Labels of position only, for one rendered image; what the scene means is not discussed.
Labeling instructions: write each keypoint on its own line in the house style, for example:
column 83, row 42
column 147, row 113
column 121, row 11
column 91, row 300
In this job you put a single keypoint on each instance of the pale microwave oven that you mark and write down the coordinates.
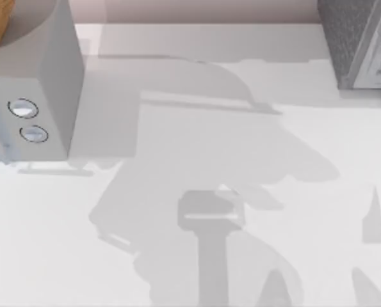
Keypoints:
column 52, row 83

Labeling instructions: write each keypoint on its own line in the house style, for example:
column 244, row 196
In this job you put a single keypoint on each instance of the small microwave knob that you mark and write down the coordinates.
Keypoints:
column 34, row 133

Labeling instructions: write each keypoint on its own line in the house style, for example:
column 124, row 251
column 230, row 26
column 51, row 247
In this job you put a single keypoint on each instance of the large microwave knob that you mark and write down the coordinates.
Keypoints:
column 23, row 108

